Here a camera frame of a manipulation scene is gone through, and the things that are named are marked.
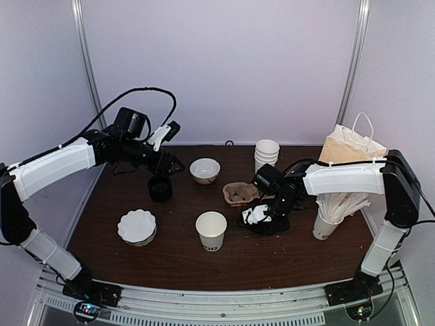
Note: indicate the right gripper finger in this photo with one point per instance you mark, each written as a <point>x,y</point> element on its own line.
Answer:
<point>280,225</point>
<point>262,228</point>

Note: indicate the stack of black lids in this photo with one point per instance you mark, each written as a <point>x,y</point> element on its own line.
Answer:
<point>161,197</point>

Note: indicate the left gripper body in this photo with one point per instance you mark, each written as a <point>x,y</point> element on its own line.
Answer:
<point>155,167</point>

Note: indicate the single white paper cup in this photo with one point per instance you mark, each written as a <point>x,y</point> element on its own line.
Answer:
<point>211,227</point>

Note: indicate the cardboard cup carrier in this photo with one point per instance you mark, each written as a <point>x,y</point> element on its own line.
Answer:
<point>240,193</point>

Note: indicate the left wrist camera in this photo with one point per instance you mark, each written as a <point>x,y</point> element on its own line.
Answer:
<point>162,134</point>

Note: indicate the white round bowl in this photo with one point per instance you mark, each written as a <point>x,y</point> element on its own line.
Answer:
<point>205,170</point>

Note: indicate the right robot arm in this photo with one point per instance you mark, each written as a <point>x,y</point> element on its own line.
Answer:
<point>390,176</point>

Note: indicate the stack of white paper cups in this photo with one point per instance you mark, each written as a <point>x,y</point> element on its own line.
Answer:
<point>266,152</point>

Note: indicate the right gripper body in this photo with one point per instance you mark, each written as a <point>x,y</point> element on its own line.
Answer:
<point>283,207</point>

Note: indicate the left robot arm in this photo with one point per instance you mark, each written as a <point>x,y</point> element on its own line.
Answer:
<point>118,143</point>

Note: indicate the brown paper bag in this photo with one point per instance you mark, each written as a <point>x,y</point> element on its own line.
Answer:
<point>345,145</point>

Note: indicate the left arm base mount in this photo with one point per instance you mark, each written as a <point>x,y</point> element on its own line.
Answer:
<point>93,296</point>

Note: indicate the paper cup holding straws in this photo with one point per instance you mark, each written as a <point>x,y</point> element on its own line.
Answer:
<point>325,224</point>

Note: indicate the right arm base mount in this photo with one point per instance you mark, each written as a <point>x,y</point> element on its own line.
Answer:
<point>356,294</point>

